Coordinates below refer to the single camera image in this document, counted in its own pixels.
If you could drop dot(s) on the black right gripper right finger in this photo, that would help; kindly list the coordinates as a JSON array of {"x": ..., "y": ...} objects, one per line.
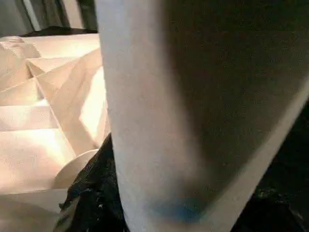
[{"x": 277, "y": 217}]

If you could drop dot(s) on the black table mat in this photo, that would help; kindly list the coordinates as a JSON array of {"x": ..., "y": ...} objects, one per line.
[{"x": 63, "y": 30}]

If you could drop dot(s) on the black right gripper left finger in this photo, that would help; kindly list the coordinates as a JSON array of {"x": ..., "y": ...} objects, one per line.
[{"x": 91, "y": 203}]

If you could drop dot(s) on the white plastic table leg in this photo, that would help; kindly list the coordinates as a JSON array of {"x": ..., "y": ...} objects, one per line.
[{"x": 159, "y": 96}]

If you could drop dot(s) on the white plastic table top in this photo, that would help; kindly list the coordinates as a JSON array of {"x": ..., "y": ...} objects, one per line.
[{"x": 38, "y": 125}]

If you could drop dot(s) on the grey curtain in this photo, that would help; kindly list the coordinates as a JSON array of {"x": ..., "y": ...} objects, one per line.
[{"x": 50, "y": 12}]

